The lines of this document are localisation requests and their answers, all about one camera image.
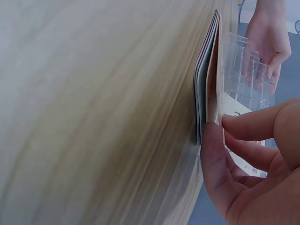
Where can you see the person's left fingers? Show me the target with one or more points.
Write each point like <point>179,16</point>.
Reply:
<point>274,68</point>

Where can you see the stack of thin booklets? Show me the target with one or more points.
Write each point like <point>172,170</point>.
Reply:
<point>200,93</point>

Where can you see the clear acrylic card holder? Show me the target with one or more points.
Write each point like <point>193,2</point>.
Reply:
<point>236,58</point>

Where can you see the person's left hand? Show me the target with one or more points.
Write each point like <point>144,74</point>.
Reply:
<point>267,35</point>

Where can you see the person's right hand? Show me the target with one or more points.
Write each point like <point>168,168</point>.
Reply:
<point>262,201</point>

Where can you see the clear plastic sleeve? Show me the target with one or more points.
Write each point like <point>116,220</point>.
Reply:
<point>195,164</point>

